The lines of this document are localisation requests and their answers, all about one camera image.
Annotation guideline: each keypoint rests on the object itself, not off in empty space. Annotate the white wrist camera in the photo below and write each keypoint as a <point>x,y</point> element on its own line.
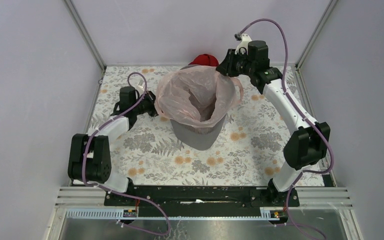
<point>141,87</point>
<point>244,39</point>

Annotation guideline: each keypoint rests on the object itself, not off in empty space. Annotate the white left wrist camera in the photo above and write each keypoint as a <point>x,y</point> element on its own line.
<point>141,87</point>

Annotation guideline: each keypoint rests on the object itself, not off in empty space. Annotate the floral patterned table mat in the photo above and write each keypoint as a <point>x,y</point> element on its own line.
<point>247,152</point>

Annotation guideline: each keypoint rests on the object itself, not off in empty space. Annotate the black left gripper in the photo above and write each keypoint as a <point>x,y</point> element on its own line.
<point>151,98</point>

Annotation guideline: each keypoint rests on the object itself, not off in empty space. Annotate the pink plastic trash bag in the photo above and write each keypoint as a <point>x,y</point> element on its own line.
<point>197,96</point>

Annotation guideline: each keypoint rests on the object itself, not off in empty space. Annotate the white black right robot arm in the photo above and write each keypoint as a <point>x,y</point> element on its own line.
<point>308,140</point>

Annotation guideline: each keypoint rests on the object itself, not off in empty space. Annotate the red cloth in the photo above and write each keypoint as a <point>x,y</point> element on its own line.
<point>205,60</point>

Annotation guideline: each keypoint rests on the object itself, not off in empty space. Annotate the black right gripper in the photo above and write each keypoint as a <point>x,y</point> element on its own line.
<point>225,68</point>

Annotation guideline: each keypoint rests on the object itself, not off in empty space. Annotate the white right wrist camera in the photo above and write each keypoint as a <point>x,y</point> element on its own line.
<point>244,39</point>

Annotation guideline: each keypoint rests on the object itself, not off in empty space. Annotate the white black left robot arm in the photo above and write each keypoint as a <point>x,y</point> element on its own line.
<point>90,154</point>

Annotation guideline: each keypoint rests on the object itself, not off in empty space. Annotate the aluminium frame rail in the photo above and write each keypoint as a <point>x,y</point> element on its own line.
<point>92,203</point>

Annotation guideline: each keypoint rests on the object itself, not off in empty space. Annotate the grey mesh trash bin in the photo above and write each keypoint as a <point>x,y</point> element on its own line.
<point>198,138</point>

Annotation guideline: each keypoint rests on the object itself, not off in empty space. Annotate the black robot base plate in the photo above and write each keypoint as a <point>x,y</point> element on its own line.
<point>247,195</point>

